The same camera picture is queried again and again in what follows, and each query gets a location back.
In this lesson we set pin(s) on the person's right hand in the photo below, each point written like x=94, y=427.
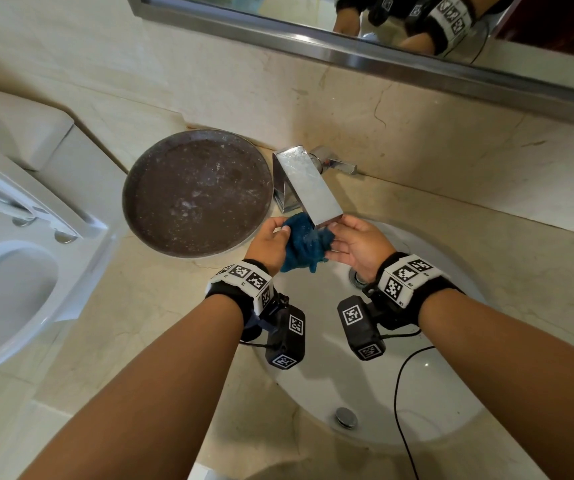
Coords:
x=364, y=247

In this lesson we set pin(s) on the person's left hand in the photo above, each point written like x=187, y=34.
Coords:
x=267, y=244

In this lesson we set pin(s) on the teal cleaning cloth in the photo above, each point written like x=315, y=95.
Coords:
x=304, y=244

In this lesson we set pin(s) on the chrome faucet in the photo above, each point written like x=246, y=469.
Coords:
x=307, y=187

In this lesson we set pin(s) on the round dark brown tray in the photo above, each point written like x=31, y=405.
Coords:
x=197, y=194

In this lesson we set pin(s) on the person's left forearm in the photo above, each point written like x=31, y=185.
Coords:
x=142, y=399

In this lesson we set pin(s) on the person's right forearm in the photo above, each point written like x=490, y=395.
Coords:
x=522, y=379

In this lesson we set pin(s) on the chrome sink drain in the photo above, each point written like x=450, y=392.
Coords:
x=357, y=278

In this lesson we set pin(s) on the white ceramic sink basin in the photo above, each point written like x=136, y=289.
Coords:
x=332, y=389

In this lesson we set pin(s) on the beige marble sink countertop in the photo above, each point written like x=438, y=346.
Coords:
x=132, y=304

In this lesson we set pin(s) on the left marker wristband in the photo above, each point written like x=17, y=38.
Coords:
x=247, y=282

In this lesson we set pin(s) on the marker wristband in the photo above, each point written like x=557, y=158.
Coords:
x=407, y=282
x=247, y=282

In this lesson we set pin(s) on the right marker wristband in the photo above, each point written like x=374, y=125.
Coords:
x=407, y=282

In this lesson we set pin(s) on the chrome overflow cap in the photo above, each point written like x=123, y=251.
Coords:
x=346, y=418

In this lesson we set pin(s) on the white toilet tank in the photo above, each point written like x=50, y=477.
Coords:
x=86, y=174

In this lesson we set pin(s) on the steel framed mirror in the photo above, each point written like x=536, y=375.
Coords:
x=292, y=39

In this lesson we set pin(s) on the white toilet bowl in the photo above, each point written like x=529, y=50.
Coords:
x=11, y=304

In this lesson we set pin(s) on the white toilet seat lid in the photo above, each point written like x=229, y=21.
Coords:
x=11, y=184

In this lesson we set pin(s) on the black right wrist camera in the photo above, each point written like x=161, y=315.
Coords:
x=362, y=332

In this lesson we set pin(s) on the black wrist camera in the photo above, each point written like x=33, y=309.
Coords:
x=362, y=332
x=287, y=342

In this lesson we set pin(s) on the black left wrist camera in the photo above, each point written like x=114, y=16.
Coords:
x=287, y=342

